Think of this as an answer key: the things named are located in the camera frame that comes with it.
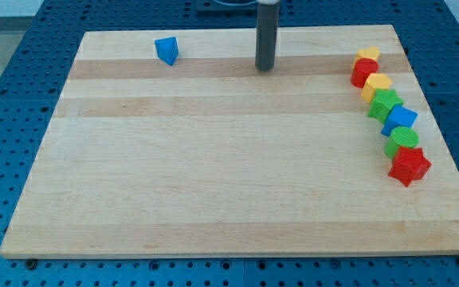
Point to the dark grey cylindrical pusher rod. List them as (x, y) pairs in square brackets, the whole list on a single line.
[(266, 35)]

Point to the blue triangle block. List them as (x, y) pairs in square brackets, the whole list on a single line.
[(167, 49)]

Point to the red cylinder block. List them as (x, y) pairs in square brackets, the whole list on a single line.
[(362, 69)]

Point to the yellow heart block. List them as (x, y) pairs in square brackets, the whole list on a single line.
[(372, 52)]

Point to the yellow hexagon block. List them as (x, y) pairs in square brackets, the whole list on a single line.
[(372, 83)]

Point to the green star block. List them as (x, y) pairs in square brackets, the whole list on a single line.
[(382, 104)]

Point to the wooden board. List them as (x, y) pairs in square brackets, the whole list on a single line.
[(210, 158)]

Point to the blue cube block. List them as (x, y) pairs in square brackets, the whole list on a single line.
[(398, 117)]

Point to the green cylinder block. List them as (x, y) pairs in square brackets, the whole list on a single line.
[(400, 137)]

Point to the red star block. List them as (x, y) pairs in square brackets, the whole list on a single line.
[(408, 165)]

